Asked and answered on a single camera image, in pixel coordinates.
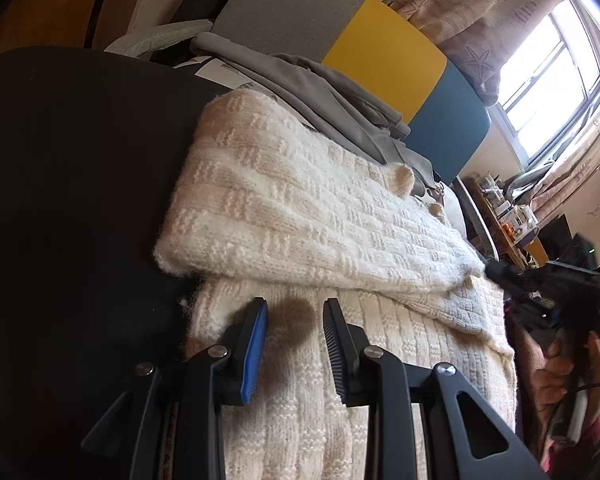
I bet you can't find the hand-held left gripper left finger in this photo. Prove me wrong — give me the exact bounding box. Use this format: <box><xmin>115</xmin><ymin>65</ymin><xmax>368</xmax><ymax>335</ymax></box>
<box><xmin>80</xmin><ymin>297</ymin><xmax>270</xmax><ymax>480</ymax></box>

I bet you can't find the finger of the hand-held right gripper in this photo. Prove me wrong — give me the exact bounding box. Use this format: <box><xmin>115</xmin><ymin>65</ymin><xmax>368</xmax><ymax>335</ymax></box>
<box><xmin>484</xmin><ymin>257</ymin><xmax>536</xmax><ymax>301</ymax></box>

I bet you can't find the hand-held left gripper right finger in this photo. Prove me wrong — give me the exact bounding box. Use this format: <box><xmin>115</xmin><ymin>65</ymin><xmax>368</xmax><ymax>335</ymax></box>
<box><xmin>322</xmin><ymin>297</ymin><xmax>548</xmax><ymax>480</ymax></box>

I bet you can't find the cream knit sweater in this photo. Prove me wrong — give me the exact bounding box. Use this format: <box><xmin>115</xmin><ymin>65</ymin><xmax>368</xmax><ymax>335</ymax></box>
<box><xmin>152</xmin><ymin>87</ymin><xmax>520</xmax><ymax>480</ymax></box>

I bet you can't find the person's right hand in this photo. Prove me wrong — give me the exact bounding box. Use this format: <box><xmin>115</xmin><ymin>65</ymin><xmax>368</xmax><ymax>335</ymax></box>
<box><xmin>534</xmin><ymin>335</ymin><xmax>577</xmax><ymax>408</ymax></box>

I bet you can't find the wooden desk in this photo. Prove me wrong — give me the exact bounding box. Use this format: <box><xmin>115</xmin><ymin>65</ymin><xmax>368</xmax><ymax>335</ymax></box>
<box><xmin>467</xmin><ymin>175</ymin><xmax>551</xmax><ymax>271</ymax></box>

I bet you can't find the black monitor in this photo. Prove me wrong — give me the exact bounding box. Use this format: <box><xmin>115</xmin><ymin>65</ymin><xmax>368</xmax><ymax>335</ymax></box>
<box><xmin>537</xmin><ymin>214</ymin><xmax>578</xmax><ymax>263</ymax></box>

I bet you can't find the group of bottles and jars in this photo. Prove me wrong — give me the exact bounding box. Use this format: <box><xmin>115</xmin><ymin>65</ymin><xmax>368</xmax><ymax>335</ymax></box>
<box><xmin>475</xmin><ymin>172</ymin><xmax>538</xmax><ymax>241</ymax></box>

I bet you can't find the pink-tan knit garment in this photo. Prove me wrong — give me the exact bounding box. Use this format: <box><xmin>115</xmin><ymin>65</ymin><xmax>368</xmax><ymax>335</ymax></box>
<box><xmin>502</xmin><ymin>305</ymin><xmax>551</xmax><ymax>461</ymax></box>

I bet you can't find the grey hanging cloth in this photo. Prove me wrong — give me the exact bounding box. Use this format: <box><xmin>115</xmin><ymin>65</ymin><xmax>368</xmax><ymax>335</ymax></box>
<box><xmin>505</xmin><ymin>160</ymin><xmax>556</xmax><ymax>201</ymax></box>

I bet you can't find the beige patterned curtain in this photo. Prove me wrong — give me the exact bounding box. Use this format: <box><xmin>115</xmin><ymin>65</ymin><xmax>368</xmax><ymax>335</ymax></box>
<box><xmin>530</xmin><ymin>105</ymin><xmax>600</xmax><ymax>221</ymax></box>

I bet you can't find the window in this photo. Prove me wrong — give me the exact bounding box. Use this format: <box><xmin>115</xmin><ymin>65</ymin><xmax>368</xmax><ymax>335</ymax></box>
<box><xmin>497</xmin><ymin>0</ymin><xmax>600</xmax><ymax>161</ymax></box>

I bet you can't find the grey garment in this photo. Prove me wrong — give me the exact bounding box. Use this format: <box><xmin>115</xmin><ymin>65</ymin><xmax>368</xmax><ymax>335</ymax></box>
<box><xmin>190</xmin><ymin>31</ymin><xmax>448</xmax><ymax>198</ymax></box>

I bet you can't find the starfish patterned curtain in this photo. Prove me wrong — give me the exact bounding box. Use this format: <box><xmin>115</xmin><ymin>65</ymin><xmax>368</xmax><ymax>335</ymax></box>
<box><xmin>387</xmin><ymin>0</ymin><xmax>573</xmax><ymax>106</ymax></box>

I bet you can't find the grey yellow blue chair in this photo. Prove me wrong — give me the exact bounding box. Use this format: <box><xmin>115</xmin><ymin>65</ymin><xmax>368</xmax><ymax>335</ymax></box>
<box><xmin>105</xmin><ymin>0</ymin><xmax>501</xmax><ymax>261</ymax></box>

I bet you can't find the printed paper sheet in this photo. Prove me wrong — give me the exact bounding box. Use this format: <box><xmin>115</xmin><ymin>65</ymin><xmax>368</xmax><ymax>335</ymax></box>
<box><xmin>172</xmin><ymin>55</ymin><xmax>251</xmax><ymax>93</ymax></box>

